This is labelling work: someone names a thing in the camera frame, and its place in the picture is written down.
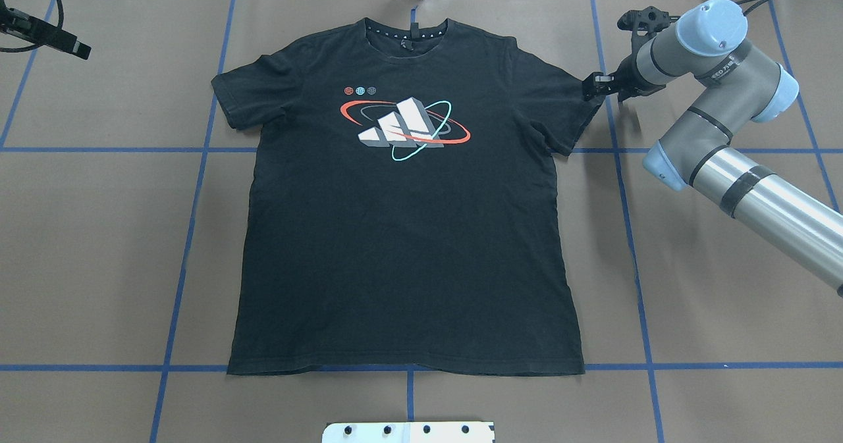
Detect black graphic t-shirt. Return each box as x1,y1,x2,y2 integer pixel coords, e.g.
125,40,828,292
211,19,603,377

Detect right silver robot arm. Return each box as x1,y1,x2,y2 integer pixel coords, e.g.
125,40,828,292
582,0,842,294

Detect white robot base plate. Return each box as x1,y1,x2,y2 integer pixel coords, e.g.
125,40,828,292
321,421,496,442

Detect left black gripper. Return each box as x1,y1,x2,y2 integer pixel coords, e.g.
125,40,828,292
1,9,91,60

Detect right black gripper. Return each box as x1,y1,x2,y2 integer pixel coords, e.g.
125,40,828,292
582,7,672,102

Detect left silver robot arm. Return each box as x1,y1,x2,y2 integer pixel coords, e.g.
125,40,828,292
1,0,92,60

